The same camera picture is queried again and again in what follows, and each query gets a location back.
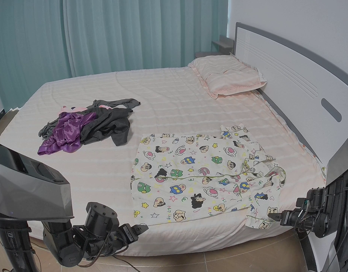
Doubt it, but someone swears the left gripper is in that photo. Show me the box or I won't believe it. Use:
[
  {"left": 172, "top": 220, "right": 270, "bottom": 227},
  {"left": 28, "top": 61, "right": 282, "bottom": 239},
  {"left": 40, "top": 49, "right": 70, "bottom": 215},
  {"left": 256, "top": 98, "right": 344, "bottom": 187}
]
[{"left": 117, "top": 223, "right": 140, "bottom": 244}]

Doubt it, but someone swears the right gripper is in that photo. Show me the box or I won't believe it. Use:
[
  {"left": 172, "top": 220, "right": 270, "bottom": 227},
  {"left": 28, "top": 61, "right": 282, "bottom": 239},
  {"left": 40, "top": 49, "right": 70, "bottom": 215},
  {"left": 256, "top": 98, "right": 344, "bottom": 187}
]
[{"left": 279, "top": 210, "right": 297, "bottom": 226}]

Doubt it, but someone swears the white printed pyjama top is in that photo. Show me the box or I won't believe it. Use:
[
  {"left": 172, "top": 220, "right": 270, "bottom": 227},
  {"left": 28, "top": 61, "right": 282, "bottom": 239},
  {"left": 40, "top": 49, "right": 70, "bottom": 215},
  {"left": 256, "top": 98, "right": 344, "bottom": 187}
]
[{"left": 129, "top": 124, "right": 287, "bottom": 230}]

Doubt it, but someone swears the bed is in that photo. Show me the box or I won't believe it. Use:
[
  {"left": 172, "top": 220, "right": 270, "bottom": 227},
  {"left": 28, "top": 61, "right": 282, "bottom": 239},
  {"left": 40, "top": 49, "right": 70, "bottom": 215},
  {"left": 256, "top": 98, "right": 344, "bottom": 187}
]
[{"left": 0, "top": 22, "right": 348, "bottom": 272}]

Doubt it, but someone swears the black garment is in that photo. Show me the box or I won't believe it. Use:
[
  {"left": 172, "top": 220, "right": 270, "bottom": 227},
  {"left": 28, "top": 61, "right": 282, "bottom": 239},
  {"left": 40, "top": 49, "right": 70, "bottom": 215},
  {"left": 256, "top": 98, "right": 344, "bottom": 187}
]
[{"left": 80, "top": 97, "right": 141, "bottom": 147}]

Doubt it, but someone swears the purple garment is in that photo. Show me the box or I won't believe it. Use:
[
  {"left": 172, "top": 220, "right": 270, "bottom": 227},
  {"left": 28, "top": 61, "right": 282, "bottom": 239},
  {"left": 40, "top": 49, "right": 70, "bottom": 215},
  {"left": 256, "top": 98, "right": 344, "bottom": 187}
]
[{"left": 37, "top": 113, "right": 96, "bottom": 156}]

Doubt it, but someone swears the dark grey garment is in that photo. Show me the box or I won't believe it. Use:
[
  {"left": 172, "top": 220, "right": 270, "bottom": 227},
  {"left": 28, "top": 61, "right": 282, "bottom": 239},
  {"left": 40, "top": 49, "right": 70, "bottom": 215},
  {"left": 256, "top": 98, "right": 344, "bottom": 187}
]
[{"left": 38, "top": 120, "right": 61, "bottom": 140}]

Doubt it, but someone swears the pink garment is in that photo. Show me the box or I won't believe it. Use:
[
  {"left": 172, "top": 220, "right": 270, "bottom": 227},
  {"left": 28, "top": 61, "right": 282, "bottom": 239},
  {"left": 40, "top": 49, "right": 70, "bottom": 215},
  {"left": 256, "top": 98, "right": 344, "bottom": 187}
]
[{"left": 59, "top": 105, "right": 111, "bottom": 115}]

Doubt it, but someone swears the pale pink pillow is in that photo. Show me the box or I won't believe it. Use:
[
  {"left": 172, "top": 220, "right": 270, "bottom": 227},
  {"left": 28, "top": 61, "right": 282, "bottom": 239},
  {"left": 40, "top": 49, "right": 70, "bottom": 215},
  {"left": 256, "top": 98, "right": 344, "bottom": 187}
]
[{"left": 188, "top": 55, "right": 268, "bottom": 99}]

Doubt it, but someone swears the grey bedside table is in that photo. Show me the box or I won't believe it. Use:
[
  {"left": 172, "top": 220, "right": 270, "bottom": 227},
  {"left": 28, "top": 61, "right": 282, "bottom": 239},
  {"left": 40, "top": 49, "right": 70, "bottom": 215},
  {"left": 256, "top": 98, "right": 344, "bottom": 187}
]
[{"left": 195, "top": 35, "right": 235, "bottom": 58}]

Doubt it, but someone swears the blue-green curtain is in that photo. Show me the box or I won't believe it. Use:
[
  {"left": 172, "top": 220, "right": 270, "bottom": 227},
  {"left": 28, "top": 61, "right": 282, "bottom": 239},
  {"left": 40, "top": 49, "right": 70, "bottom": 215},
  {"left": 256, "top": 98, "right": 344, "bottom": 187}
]
[{"left": 0, "top": 0, "right": 229, "bottom": 110}]

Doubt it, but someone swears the black cable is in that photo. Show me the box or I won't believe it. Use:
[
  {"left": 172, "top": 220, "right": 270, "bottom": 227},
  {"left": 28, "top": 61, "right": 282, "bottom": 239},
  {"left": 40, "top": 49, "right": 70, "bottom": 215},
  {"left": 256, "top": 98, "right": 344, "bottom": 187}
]
[
  {"left": 293, "top": 223, "right": 312, "bottom": 241},
  {"left": 88, "top": 238, "right": 129, "bottom": 269},
  {"left": 110, "top": 254, "right": 152, "bottom": 272}
]

